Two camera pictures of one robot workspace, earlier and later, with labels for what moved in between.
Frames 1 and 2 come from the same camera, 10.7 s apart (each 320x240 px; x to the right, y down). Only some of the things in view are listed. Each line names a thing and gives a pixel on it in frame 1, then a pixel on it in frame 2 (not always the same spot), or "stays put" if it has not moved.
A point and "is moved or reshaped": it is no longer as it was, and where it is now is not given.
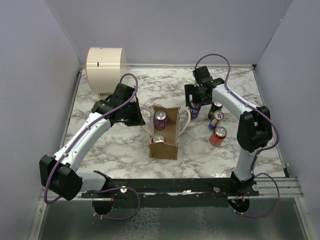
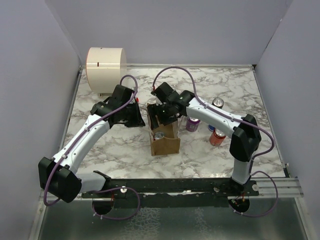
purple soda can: [194, 110] is moved or reshaped
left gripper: [138, 120] stays put
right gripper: [190, 89] to [154, 112]
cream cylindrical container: [105, 67] stays put
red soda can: [217, 137] stays put
